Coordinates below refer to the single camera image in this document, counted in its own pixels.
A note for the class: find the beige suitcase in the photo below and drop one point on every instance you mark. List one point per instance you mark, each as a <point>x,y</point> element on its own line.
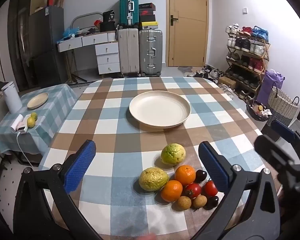
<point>127,52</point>

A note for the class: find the black basket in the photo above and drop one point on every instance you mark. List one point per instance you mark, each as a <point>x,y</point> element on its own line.
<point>255,116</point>

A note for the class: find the large cream plate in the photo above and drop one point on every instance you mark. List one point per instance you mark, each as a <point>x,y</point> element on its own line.
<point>160,110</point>

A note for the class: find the brown blue checked tablecloth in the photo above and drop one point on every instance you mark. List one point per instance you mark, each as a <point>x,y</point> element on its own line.
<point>110,135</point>

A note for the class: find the red logo shoe box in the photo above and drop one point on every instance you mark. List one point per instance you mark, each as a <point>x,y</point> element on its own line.
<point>147,12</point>

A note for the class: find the brown longan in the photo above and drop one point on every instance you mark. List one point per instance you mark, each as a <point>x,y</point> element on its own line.
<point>199,201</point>
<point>183,203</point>

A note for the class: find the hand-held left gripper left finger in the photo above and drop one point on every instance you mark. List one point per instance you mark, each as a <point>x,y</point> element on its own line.
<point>81,166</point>

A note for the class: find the red tomato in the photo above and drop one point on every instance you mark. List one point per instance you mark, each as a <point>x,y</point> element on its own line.
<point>210,188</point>
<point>193,190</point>

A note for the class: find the small cream plate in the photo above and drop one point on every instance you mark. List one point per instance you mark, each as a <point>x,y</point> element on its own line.
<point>38,100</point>

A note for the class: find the grey fridge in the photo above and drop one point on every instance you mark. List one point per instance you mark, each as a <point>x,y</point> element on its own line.
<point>46,42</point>

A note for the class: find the rough yellow guava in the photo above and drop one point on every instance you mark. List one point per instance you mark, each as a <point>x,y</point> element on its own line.
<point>153,179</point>

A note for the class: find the arched mirror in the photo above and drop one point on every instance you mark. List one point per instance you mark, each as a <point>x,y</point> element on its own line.
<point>86,21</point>

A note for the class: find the wooden shoe rack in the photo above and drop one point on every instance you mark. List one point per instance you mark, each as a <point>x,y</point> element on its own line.
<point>250,38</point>

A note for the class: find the teal suitcase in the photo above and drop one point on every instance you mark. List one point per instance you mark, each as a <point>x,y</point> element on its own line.
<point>126,7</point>

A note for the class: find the yellow black shoe box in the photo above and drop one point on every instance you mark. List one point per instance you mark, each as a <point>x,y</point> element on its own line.
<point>148,25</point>

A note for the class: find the grey woven basket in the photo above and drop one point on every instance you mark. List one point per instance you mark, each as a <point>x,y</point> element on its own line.
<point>281,105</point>

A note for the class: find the red item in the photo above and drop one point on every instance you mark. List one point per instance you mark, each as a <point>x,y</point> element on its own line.
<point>97,23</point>

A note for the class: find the silver suitcase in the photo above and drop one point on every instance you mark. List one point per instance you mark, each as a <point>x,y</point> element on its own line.
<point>150,52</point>

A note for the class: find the flat cardboard boxes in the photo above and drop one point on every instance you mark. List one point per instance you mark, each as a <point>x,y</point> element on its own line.
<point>37,0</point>

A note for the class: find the white drawer cabinet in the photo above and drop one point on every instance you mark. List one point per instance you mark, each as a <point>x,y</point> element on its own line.
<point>107,60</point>

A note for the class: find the white cylindrical bin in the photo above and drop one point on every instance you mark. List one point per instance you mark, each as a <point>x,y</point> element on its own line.
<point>12,100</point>

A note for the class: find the dark wardrobe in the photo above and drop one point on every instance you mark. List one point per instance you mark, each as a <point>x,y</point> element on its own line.
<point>18,42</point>

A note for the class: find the white desk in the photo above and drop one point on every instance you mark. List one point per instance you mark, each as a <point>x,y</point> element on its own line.
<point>90,40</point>

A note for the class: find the blue plastic bag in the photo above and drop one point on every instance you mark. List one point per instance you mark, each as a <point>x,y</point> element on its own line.
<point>69,33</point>

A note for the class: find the rows of assorted shoes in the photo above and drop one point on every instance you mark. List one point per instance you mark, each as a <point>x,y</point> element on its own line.
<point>245,45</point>

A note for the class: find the lemon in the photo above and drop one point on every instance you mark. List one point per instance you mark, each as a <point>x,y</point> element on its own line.
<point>34,115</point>
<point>31,122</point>

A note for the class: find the wooden door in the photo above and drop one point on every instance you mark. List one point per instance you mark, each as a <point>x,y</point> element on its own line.
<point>187,37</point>

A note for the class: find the dark plum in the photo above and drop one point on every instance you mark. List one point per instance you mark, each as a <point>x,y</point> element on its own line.
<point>201,175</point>
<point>212,202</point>

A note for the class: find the grey floor mat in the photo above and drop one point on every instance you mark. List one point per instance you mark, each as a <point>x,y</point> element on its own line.
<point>185,69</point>

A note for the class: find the small cardboard box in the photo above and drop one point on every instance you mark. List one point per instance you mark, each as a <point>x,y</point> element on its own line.
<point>226,82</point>

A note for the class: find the purple bag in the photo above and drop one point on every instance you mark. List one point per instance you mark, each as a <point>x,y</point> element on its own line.
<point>268,87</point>

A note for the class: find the pile of loose shoes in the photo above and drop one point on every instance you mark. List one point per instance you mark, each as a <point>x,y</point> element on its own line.
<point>210,71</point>

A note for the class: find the smooth green guava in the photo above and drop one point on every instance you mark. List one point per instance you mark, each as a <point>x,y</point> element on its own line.
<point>173,153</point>

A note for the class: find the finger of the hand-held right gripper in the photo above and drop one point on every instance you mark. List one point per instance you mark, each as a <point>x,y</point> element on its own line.
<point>272,150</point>
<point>282,128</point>

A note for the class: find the white pink charger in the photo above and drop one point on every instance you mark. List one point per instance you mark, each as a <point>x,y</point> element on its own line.
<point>19,123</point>

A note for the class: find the blue checked cloth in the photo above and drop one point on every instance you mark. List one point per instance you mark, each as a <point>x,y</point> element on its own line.
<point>52,110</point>

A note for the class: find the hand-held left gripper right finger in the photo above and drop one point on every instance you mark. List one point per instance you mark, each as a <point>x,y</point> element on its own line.
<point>215,166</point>

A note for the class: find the black bag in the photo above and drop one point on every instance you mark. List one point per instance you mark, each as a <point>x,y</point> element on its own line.
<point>107,26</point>

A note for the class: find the orange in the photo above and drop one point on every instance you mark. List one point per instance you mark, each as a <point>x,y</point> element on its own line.
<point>171,191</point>
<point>185,175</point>

